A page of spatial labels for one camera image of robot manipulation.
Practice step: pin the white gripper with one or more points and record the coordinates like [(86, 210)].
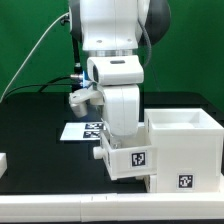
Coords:
[(121, 111)]

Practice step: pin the white drawer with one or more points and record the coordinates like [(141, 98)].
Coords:
[(136, 158)]

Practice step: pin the white drawer cabinet box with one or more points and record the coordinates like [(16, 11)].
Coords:
[(189, 145)]

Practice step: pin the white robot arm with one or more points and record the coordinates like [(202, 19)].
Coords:
[(111, 31)]

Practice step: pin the white left fence block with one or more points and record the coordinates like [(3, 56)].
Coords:
[(3, 164)]

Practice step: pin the white marker base plate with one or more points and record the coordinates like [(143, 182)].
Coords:
[(82, 131)]

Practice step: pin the white front fence rail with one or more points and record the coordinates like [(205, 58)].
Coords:
[(111, 207)]

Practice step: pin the black camera stand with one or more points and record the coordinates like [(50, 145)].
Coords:
[(78, 71)]

